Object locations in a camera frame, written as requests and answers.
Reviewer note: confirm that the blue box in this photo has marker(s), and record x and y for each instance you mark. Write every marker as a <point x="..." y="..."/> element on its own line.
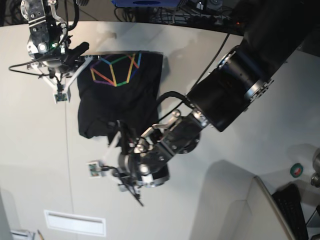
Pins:
<point x="145" y="3"/>

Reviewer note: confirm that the black keyboard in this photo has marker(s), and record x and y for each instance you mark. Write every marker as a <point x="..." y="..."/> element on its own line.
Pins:
<point x="288" y="201"/>

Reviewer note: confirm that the green tape roll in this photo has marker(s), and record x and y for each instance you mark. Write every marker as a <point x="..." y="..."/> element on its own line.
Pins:
<point x="296" y="170"/>

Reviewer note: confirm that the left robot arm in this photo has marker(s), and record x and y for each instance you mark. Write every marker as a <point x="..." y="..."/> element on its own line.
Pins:
<point x="243" y="74"/>

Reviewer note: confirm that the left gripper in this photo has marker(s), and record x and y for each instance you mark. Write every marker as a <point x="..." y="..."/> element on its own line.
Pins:
<point x="134" y="175"/>

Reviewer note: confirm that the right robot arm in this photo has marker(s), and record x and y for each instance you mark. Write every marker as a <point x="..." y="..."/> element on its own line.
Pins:
<point x="49" y="40"/>

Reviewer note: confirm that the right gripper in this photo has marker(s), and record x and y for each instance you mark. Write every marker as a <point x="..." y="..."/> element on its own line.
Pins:
<point x="51" y="58"/>

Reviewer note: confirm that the black power strip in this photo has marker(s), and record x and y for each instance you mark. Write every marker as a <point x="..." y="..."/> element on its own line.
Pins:
<point x="206" y="21"/>

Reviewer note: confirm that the metal cylinder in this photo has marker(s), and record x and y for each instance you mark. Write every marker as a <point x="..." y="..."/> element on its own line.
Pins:
<point x="315" y="178"/>

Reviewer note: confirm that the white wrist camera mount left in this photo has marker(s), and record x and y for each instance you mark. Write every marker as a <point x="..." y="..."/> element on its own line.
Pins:
<point x="108" y="164"/>

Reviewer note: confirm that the black t-shirt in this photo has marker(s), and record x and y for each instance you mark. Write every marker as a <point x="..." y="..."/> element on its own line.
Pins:
<point x="119" y="88"/>

